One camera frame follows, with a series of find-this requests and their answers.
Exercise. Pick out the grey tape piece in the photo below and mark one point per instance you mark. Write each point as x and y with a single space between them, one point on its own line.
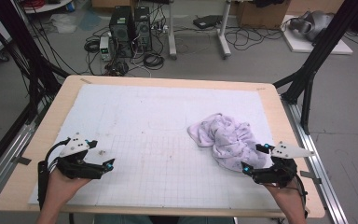
22 160
309 176

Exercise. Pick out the brown cardboard box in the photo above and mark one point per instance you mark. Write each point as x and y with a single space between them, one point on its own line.
261 15

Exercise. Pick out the flat black device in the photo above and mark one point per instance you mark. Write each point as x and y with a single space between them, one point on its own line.
207 21

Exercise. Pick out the person's right hand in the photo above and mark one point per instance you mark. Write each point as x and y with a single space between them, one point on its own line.
289 197

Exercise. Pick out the slim black computer tower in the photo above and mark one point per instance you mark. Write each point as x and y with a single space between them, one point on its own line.
143 28

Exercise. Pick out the person's left hand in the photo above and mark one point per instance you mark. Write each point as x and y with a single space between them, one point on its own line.
62 186

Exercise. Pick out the white metal stand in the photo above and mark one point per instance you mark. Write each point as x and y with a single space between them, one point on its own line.
172 37

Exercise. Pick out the grey rounded device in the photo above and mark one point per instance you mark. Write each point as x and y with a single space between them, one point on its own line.
315 23

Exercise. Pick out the black frame strut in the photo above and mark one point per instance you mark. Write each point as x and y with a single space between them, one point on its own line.
28 53
320 53

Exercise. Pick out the aluminium rail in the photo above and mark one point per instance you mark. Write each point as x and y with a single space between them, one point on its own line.
320 168
9 155

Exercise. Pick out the white floor board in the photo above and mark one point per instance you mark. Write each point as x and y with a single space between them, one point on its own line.
301 45

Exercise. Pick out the white round table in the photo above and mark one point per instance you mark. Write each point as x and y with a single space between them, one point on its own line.
49 6

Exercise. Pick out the clear plastic bag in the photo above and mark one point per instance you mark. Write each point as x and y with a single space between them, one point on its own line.
63 24

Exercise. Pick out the large black computer tower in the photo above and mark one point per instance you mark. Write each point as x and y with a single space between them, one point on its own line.
121 31

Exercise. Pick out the white bench power supply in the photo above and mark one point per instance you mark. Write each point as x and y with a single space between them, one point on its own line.
105 48

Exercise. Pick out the lilac printed towel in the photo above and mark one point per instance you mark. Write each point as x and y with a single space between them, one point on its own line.
230 140

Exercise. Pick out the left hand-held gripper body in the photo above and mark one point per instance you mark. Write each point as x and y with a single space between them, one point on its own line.
74 146

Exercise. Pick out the white foam mat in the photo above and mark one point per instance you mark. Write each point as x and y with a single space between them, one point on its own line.
155 124

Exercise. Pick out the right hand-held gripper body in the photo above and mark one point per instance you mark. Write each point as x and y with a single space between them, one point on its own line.
276 174

